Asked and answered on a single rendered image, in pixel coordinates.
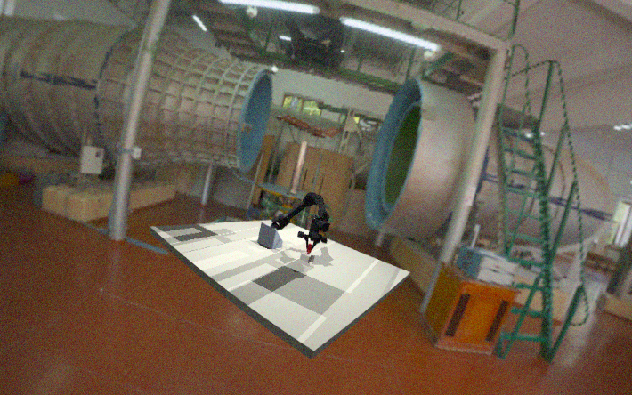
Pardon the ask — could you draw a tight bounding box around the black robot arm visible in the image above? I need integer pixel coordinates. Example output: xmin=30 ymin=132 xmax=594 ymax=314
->
xmin=271 ymin=192 xmax=330 ymax=242

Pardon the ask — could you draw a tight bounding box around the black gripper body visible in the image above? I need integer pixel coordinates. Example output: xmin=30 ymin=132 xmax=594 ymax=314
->
xmin=297 ymin=226 xmax=328 ymax=244

